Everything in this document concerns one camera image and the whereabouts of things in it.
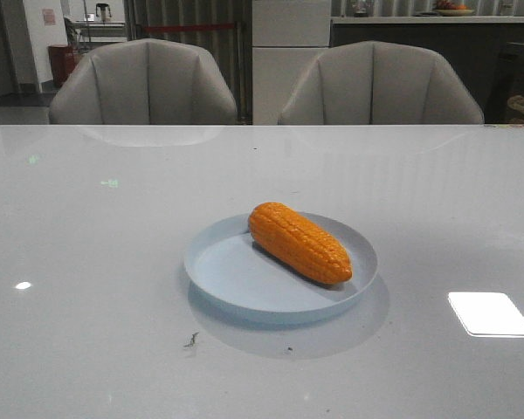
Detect left grey upholstered chair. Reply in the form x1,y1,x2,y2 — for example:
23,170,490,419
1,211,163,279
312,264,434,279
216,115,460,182
49,38,238,125

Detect dark grey counter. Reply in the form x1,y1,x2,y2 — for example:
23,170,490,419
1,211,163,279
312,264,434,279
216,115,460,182
330,16,524,111

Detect right grey upholstered chair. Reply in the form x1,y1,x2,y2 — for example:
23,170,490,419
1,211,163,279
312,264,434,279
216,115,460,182
278,41,484,125

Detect fruit bowl on counter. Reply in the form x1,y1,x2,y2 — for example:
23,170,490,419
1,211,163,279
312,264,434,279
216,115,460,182
432,0,475,17

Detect orange corn cob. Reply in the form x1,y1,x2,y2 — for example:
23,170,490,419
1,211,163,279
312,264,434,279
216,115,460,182
248,202,353,285

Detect red bin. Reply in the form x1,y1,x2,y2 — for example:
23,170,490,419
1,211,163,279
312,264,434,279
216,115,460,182
48,45,75,87

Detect white drawer cabinet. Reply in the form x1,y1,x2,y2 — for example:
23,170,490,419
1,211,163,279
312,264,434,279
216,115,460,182
252,1,332,125

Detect grey upholstered chair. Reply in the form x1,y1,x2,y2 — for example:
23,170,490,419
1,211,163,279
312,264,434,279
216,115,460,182
49,38,238,125
278,41,484,125

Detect red retractable barrier belt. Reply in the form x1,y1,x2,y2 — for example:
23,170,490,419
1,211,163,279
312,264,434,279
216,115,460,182
141,22,238,33

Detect pink wall notice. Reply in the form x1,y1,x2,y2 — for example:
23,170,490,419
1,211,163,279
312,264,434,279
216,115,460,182
42,8,56,26

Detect dark side chair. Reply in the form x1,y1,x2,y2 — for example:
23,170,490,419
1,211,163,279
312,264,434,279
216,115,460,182
484,42,524,124

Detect distant metal table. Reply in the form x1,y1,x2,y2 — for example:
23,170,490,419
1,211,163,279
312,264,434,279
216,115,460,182
64,17,128,52

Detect light blue round plate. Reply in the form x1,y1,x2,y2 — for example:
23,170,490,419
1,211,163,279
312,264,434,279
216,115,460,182
184,213,378,325

